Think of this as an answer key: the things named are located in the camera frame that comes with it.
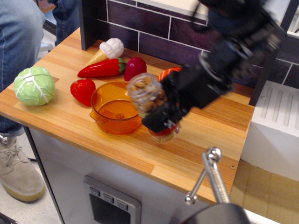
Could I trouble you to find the green toy cabbage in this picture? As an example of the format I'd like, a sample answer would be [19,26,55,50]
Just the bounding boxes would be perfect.
[14,66,56,105]

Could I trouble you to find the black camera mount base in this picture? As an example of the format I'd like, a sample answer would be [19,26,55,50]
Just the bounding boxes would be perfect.
[182,203,250,224]

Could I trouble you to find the person leg blue jeans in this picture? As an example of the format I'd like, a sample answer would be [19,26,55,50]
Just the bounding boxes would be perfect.
[0,0,46,138]

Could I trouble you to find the red toy strawberry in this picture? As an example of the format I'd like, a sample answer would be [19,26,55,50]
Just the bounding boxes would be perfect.
[70,78,96,107]

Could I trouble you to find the metal clamp screw handle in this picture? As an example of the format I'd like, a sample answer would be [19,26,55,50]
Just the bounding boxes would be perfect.
[185,147,231,205]

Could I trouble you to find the red toy chili pepper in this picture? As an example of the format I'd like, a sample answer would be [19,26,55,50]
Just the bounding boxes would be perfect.
[77,58,127,78]

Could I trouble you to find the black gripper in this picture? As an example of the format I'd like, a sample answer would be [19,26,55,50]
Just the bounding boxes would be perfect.
[142,53,234,133]

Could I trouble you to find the clear almond jar red label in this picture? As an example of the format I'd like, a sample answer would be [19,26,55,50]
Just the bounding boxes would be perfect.
[127,73,180,143]

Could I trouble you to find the beige suede shoe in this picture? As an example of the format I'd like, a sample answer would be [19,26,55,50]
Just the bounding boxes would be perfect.
[0,137,46,202]

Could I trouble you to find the toy ice cream cone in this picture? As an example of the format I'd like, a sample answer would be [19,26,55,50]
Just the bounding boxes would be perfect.
[85,38,124,67]

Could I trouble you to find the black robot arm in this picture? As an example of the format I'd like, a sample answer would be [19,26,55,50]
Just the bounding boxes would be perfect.
[142,0,284,133]

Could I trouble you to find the grey toy oven control panel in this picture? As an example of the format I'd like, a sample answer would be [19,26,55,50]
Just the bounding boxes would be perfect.
[84,175,142,224]

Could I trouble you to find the dark side panel board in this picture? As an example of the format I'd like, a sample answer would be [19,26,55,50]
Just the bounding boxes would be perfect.
[78,0,107,50]

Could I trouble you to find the orange transparent plastic pot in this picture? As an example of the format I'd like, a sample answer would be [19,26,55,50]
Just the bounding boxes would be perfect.
[90,81,141,135]

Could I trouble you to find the black shelf post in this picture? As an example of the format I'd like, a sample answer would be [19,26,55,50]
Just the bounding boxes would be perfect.
[249,0,299,107]

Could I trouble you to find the toy salmon sushi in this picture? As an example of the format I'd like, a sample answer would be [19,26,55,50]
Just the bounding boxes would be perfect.
[158,67,182,82]

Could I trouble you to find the dark red toy egg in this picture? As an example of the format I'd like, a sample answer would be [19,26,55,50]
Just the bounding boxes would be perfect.
[124,57,147,81]

